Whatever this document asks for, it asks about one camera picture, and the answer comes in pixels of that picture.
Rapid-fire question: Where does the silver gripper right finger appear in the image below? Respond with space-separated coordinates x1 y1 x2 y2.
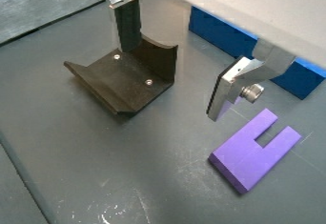
206 39 296 121

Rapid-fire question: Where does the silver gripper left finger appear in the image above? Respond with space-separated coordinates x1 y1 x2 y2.
107 0 142 52

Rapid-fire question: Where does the blue shape-sorting board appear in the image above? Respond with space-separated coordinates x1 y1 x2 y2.
188 5 326 101

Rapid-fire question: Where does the black curved holder stand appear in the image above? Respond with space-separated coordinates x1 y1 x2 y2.
65 36 178 115

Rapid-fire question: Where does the purple double-square block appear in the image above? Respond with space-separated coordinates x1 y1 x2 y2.
209 109 301 193

